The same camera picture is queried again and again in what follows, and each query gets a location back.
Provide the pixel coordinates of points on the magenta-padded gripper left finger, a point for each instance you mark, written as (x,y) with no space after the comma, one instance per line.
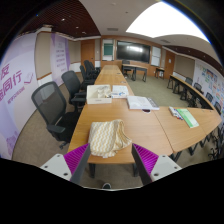
(76,160)

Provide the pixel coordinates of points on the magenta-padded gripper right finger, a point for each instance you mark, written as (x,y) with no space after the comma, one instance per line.
(146,160)

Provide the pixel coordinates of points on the cream zigzag patterned towel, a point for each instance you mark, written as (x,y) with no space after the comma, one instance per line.
(106,136)

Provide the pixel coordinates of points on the small black marker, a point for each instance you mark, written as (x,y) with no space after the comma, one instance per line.
(146,111)

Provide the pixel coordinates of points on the white marker pack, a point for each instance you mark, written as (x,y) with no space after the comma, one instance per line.
(174,112)

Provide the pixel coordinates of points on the white paper stack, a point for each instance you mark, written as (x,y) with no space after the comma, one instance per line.
(140,102)

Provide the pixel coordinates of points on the green notebook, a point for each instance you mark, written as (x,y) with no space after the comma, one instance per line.
(188,118)

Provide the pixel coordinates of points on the black mesh office chair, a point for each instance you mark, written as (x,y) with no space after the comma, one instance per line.
(70,81)
(50,103)

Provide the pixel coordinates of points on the white cardboard box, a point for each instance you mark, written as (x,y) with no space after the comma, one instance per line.
(95,98)

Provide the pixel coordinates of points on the white blue paper booklet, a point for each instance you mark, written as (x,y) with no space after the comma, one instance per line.
(120,90)

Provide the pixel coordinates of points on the long wooden side table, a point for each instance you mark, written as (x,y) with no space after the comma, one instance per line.
(183,85)

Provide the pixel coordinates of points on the group of black side chairs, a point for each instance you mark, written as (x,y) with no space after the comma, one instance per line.
(198,87)

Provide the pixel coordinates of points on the row of black office chairs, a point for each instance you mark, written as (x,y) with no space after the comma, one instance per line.
(88,70)

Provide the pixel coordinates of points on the small wooden side table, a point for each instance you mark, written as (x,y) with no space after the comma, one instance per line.
(160,69)

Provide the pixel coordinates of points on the wooden desk with black legs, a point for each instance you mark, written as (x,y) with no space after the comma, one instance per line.
(135,67)

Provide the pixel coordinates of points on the brown wooden door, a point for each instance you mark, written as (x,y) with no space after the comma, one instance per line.
(169,63)
(87,51)

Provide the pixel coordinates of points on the large ceiling light panel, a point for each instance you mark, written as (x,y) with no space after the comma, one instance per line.
(160,20)

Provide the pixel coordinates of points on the large black wall screen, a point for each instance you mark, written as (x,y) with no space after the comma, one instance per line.
(133,51)

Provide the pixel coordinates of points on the green white wall board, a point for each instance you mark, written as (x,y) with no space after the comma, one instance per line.
(107,49)

